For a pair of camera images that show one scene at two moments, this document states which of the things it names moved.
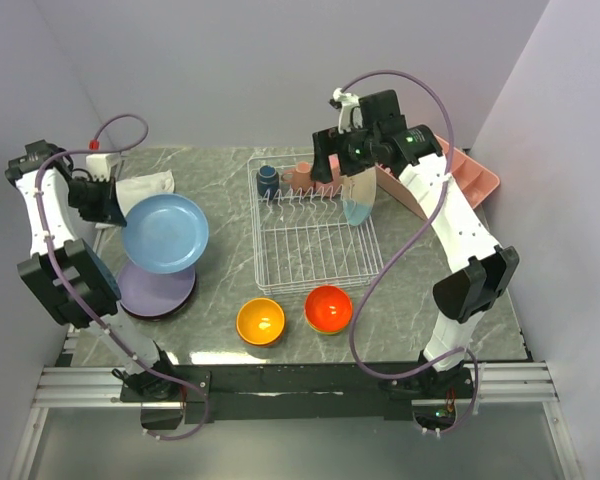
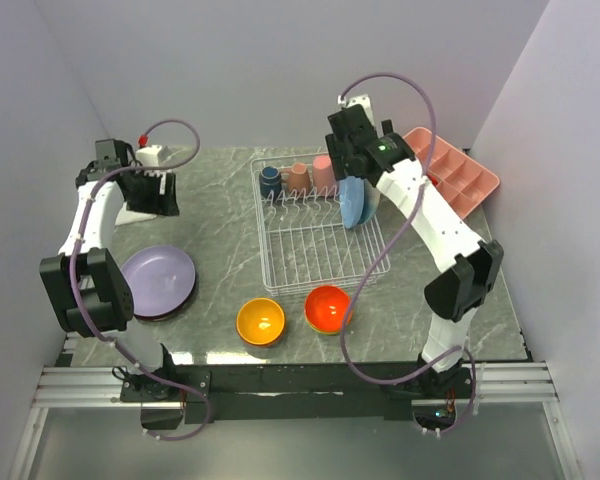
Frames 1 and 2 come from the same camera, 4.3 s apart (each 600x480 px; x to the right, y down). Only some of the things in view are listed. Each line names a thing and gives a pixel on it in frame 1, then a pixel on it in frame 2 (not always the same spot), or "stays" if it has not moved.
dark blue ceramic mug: [267, 181] stays
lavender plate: [152, 295] stays
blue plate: [165, 233] to [351, 194]
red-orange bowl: [328, 309] stays
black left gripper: [108, 209] to [158, 204]
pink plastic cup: [335, 187] stays
